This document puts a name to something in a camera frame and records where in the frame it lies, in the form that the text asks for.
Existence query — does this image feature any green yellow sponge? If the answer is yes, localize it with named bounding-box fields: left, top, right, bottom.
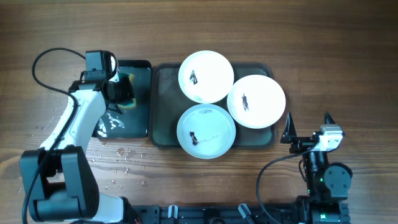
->
left=118, top=73, right=136, bottom=110

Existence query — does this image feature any white plate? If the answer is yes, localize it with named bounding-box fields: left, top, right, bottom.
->
left=176, top=104, right=236, bottom=159
left=178, top=50, right=234, bottom=104
left=227, top=75, right=286, bottom=129

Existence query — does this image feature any white plate top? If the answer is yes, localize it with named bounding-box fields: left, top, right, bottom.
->
left=178, top=50, right=234, bottom=104

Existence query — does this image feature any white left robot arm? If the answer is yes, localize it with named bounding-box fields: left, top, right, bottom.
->
left=19, top=50, right=141, bottom=224

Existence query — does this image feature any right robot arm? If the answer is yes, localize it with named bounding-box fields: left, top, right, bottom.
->
left=280, top=113, right=353, bottom=224

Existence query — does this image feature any small black tray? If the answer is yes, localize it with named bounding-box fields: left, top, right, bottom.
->
left=93, top=60, right=152, bottom=139

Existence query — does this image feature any large dark tray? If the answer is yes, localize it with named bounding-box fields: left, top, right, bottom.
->
left=149, top=63, right=277, bottom=149

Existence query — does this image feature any white plate bottom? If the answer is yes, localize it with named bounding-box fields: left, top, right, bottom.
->
left=176, top=104, right=236, bottom=159

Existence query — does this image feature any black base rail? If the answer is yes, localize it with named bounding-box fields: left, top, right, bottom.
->
left=132, top=202, right=351, bottom=224

